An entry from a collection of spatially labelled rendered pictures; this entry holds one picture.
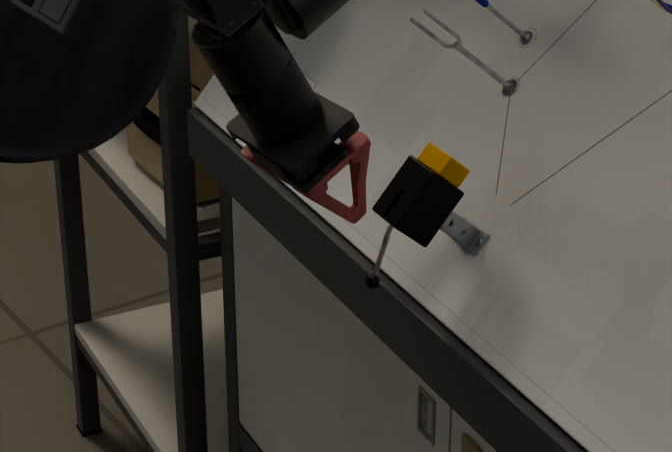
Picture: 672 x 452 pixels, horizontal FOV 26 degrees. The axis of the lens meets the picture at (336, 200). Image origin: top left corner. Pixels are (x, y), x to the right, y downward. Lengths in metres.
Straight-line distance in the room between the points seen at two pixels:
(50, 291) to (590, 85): 2.06
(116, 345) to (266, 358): 0.71
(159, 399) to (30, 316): 0.81
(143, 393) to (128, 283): 0.86
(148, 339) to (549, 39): 1.31
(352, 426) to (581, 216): 0.50
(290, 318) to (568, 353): 0.60
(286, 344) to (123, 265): 1.56
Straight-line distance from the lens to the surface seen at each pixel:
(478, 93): 1.47
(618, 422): 1.19
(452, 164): 1.31
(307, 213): 1.57
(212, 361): 2.50
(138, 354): 2.54
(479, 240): 1.37
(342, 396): 1.69
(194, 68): 2.09
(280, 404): 1.89
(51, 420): 2.83
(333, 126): 1.10
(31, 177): 3.82
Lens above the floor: 1.55
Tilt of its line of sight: 25 degrees down
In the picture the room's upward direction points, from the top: straight up
